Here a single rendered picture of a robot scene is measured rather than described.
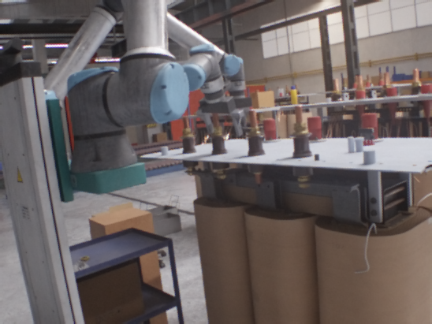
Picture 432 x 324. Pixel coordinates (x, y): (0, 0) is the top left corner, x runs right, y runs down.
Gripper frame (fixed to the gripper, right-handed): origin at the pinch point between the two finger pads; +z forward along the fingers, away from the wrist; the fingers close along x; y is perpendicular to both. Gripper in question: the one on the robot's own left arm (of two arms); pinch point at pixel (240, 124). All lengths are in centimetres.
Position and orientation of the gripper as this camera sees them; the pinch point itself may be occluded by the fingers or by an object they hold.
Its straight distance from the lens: 210.1
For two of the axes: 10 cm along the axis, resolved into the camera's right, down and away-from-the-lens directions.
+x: 9.8, -1.3, 1.4
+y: 1.6, 1.2, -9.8
